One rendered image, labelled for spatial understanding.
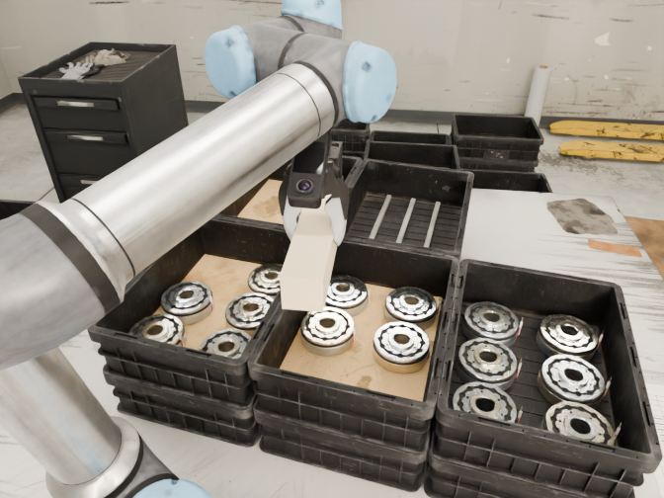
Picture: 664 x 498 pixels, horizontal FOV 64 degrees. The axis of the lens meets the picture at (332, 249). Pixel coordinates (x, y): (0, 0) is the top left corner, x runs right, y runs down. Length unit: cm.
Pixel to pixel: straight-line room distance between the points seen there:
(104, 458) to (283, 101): 46
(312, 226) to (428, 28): 338
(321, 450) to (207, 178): 63
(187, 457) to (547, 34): 376
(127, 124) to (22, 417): 191
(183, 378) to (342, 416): 29
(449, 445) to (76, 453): 52
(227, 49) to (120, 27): 405
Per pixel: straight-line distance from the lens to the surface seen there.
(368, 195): 150
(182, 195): 43
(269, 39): 62
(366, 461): 95
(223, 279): 120
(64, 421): 65
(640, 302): 152
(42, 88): 255
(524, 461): 89
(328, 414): 89
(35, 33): 504
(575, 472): 90
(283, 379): 84
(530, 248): 160
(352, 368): 98
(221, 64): 63
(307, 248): 79
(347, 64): 53
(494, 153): 261
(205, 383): 96
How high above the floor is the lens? 156
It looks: 35 degrees down
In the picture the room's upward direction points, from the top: straight up
